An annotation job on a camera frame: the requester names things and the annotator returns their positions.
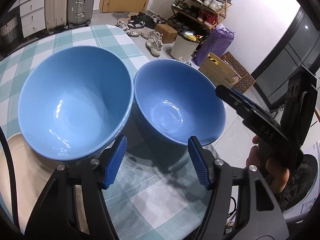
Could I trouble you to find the silver grey hard suitcase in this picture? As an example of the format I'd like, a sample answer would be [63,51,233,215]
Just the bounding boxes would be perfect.
[67,0,94,29]

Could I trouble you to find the small brown cardboard box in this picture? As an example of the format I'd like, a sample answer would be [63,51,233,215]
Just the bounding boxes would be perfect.
[155,24,177,44]

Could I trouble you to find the wooden shoe rack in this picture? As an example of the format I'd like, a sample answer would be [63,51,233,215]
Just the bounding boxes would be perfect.
[171,0,232,30]

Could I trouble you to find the light blue ceramic bowl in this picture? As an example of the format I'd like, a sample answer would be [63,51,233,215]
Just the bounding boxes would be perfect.
[18,46,133,161]

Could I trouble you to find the teal white plaid tablecloth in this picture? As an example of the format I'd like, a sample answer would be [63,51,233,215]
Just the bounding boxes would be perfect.
[0,24,221,240]

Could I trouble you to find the white drawer dresser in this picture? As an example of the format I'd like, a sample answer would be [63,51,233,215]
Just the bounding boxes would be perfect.
[10,0,46,38]

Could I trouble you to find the open cardboard box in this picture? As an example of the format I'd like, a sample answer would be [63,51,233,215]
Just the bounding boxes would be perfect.
[199,53,239,88]

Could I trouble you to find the white trash bin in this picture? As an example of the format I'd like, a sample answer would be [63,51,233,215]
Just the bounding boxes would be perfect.
[170,30,200,61]

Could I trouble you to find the person's right hand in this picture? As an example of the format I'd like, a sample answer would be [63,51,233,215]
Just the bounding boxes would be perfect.
[246,135,290,194]

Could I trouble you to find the beige plate stack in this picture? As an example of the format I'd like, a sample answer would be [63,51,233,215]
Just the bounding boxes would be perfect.
[0,132,89,235]

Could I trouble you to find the beige hard suitcase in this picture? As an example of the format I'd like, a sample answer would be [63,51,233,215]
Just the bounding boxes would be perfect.
[44,0,67,30]

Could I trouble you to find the woven laundry basket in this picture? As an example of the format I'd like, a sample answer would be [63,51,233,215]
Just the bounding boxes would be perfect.
[1,15,20,46]

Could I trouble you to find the purple rolled bag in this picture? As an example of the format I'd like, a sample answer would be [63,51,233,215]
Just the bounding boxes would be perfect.
[192,23,235,66]

